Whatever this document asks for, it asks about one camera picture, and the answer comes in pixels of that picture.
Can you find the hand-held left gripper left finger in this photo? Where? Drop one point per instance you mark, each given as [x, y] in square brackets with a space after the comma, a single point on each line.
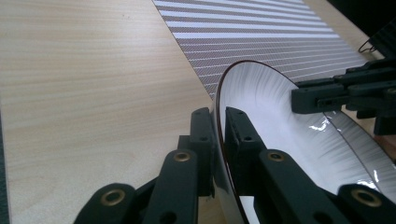
[186, 174]

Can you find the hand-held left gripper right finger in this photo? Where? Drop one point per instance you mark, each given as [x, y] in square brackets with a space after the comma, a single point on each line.
[267, 180]

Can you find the white plate dark rim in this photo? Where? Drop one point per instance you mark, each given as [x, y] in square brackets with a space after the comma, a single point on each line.
[280, 130]
[373, 158]

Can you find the grey striped placemat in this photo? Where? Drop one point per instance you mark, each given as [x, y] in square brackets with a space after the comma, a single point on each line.
[249, 31]

